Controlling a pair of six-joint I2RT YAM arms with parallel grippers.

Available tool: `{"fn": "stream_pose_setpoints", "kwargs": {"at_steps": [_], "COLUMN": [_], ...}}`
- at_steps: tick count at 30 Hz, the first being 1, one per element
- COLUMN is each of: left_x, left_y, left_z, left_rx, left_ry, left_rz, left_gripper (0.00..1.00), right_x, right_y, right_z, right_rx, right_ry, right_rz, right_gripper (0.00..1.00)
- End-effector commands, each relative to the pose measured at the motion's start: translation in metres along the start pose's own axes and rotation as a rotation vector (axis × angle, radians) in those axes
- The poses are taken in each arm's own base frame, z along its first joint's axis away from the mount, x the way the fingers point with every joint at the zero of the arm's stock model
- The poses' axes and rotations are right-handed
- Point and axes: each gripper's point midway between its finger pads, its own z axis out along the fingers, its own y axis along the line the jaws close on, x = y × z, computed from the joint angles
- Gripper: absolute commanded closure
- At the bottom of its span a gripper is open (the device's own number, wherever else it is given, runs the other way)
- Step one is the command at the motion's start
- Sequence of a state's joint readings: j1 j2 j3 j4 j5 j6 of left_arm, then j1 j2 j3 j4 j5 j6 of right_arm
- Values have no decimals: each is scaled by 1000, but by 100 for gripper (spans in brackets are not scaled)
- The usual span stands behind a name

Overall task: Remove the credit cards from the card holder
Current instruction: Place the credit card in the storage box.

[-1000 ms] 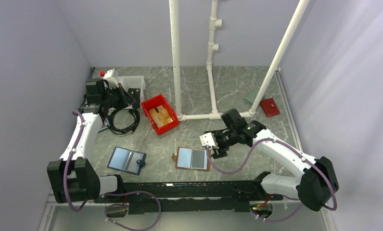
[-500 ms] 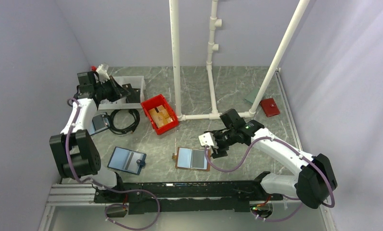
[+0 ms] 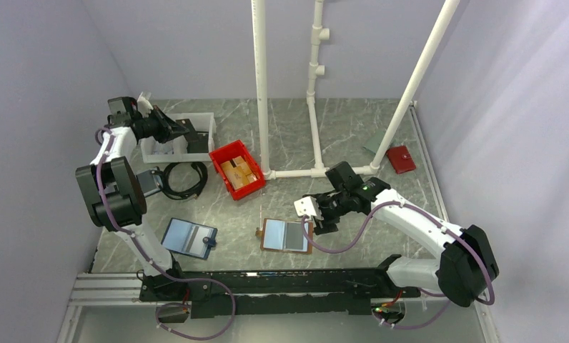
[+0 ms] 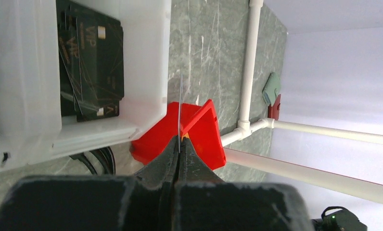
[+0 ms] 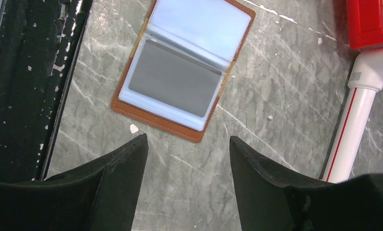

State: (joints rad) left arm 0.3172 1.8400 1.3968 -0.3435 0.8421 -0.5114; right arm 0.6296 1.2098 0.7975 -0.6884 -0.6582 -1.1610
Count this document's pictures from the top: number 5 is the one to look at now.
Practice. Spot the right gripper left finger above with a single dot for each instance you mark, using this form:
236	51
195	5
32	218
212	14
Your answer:
100	195

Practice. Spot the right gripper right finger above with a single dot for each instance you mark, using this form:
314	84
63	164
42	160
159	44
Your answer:
272	197

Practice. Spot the brown leather card holder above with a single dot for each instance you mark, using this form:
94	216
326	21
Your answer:
180	63

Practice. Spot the red plastic bin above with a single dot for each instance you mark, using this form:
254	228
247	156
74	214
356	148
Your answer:
365	23

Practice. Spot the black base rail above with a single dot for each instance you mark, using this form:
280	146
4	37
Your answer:
39	45

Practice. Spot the white PVC pipe frame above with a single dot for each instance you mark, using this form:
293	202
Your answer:
365	81

